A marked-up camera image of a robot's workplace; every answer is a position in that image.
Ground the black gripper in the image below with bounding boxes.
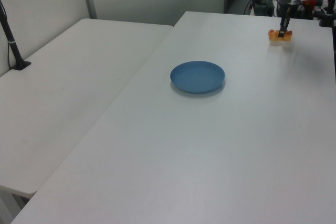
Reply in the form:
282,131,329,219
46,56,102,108
277,0,299,39

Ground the orange toy bread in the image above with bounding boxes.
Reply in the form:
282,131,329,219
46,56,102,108
267,28,293,44

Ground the black equipment box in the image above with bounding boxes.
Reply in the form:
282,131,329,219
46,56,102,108
251,0,275,16

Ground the blue round plate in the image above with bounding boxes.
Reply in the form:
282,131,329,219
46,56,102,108
170,61,226,94

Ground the white side table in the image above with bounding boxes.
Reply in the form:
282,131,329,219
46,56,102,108
0,18,174,224

